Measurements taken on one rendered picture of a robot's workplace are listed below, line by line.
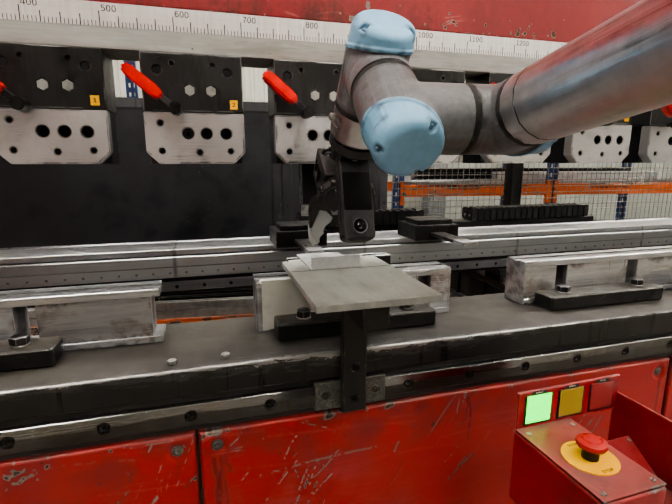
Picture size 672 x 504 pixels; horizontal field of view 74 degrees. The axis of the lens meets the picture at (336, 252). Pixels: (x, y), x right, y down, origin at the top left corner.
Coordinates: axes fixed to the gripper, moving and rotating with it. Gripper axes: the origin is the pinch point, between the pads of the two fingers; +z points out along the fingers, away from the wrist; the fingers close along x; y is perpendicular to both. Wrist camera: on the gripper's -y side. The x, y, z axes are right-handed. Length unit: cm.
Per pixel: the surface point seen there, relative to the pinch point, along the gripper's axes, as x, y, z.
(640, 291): -70, -9, 12
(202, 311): 26, 87, 160
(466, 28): -26.3, 27.7, -24.4
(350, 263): -2.9, -2.6, 2.8
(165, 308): 45, 91, 159
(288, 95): 6.9, 16.1, -16.9
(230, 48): 15.1, 23.9, -19.8
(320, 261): 2.4, -2.2, 2.2
